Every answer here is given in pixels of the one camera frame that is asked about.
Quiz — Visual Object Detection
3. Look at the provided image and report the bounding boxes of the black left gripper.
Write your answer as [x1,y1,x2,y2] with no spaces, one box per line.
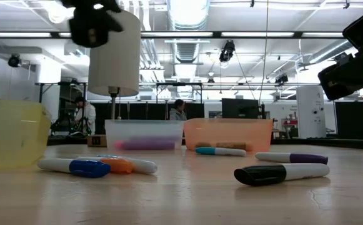
[59,0,122,13]

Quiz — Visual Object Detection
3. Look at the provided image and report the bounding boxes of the purple cap fine marker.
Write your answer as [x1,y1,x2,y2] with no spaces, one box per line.
[255,151,329,166]

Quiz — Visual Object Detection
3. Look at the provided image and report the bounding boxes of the pink highlighter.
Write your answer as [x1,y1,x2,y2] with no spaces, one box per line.
[114,139,132,151]

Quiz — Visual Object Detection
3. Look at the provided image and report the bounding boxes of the purple highlighter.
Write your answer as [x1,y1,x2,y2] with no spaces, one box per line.
[127,136,176,151]

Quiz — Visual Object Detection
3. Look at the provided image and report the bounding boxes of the orange cap fine marker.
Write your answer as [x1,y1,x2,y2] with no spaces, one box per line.
[76,156,135,175]

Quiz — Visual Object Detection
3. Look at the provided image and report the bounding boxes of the light blue cap fine marker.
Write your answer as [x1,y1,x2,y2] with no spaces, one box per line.
[97,154,159,175]
[195,146,247,158]

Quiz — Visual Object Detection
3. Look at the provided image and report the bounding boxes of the black cap fine marker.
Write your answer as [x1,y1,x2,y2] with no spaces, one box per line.
[233,162,331,187]

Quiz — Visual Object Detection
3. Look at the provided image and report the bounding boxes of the black overhead beam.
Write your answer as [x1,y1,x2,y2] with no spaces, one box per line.
[0,30,346,39]

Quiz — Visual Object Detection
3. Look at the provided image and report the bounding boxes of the white cylinder lamp, wooden base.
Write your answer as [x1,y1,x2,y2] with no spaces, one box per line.
[86,9,142,148]

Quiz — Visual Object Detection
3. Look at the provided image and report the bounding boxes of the black partition panel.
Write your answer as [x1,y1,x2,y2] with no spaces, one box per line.
[89,102,206,136]
[334,100,363,141]

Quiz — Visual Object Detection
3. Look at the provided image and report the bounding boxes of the white column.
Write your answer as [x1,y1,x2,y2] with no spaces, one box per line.
[296,85,327,139]

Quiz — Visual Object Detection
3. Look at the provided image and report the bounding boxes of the black hanging spotlight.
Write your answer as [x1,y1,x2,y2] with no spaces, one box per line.
[7,53,22,68]
[274,73,289,85]
[219,40,236,63]

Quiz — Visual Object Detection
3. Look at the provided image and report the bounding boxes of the person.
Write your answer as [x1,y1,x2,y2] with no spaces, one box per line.
[169,99,187,121]
[74,96,97,135]

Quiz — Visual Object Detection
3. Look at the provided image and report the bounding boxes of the clear translucent plastic bin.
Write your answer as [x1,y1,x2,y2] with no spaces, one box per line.
[104,119,185,151]

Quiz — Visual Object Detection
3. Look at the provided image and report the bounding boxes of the black monitor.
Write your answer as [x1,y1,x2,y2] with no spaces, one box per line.
[221,97,261,120]

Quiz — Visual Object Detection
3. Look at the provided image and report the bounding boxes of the yellow translucent plastic bin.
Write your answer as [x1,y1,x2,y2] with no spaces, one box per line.
[0,98,52,172]

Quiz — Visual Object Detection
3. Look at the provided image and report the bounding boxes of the orange translucent plastic bin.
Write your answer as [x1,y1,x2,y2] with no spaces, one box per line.
[183,117,274,153]

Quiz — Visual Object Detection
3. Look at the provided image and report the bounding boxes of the black metal table frame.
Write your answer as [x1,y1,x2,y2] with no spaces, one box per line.
[45,136,363,151]

